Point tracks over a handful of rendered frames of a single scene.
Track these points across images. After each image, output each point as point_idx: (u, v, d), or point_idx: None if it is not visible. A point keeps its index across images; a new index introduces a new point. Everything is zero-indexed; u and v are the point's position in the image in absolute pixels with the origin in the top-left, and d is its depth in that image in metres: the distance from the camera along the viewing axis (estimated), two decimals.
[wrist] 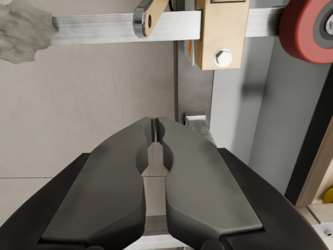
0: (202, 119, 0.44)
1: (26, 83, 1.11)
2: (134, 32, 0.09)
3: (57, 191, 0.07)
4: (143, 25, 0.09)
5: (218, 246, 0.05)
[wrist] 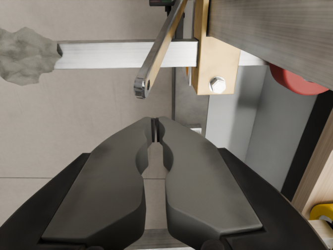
0: (198, 132, 0.45)
1: None
2: (135, 95, 0.11)
3: (57, 191, 0.07)
4: (142, 91, 0.10)
5: (218, 246, 0.05)
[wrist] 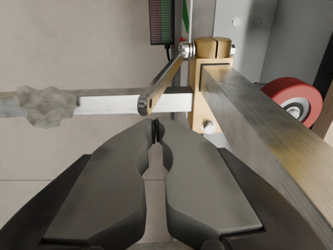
0: None
1: None
2: (138, 112, 0.12)
3: (58, 192, 0.07)
4: (145, 106, 0.11)
5: (218, 246, 0.05)
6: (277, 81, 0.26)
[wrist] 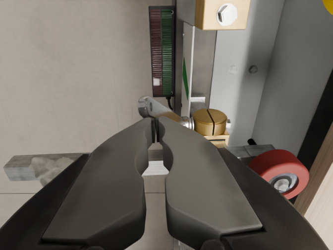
0: None
1: (33, 111, 1.19)
2: (138, 110, 0.12)
3: (57, 192, 0.07)
4: (145, 102, 0.12)
5: (218, 246, 0.05)
6: (269, 155, 0.29)
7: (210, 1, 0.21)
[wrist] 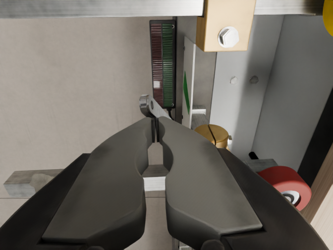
0: None
1: (34, 116, 1.19)
2: (139, 107, 0.12)
3: (57, 192, 0.07)
4: (146, 99, 0.12)
5: (218, 246, 0.05)
6: (270, 171, 0.29)
7: (211, 25, 0.21)
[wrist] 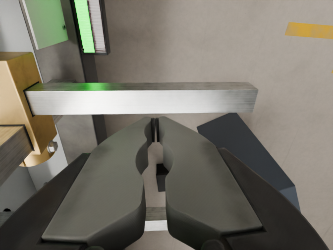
0: None
1: None
2: None
3: (57, 191, 0.07)
4: None
5: (218, 246, 0.05)
6: None
7: (9, 87, 0.21)
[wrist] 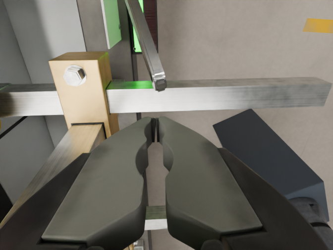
0: None
1: None
2: (166, 82, 0.10)
3: (57, 191, 0.07)
4: (156, 90, 0.10)
5: (218, 246, 0.05)
6: None
7: (96, 86, 0.21)
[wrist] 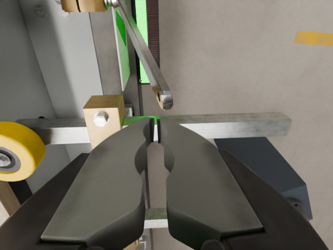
0: None
1: None
2: (172, 98, 0.11)
3: (56, 192, 0.07)
4: (164, 106, 0.11)
5: (218, 246, 0.05)
6: None
7: (116, 124, 0.29)
